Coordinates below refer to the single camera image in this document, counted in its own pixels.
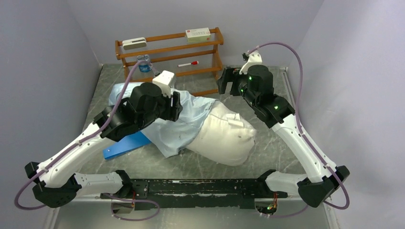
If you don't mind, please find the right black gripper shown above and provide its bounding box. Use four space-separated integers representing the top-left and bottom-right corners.
216 66 259 108

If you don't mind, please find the light blue pillowcase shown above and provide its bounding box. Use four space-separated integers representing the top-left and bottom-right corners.
108 82 219 159

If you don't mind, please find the white pillow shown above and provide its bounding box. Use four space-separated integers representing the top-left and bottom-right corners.
186 101 257 166

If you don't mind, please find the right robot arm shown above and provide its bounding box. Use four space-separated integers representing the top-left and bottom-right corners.
216 64 350 208

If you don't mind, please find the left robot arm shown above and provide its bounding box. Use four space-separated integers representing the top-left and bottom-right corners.
25 83 182 208

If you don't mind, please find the wooden shelf rack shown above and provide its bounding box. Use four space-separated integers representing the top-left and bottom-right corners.
115 27 224 96

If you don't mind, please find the red capped white marker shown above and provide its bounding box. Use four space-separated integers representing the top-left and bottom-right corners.
178 61 199 67

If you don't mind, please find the white box with red label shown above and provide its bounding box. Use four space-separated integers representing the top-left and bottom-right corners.
185 28 211 43

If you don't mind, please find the blue flat board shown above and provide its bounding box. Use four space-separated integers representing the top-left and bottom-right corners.
103 132 151 160

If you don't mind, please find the white eraser block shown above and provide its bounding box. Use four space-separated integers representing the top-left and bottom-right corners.
122 37 147 50

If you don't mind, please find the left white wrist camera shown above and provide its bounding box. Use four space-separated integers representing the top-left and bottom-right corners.
152 70 176 97

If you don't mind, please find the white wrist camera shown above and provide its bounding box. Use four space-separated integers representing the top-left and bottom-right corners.
239 51 262 74
152 70 176 97

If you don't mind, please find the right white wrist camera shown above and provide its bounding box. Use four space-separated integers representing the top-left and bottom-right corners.
239 51 262 74

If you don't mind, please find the aluminium table edge rail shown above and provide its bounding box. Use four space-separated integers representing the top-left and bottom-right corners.
280 66 306 140

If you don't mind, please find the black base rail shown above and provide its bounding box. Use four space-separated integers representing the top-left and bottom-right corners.
114 178 288 210

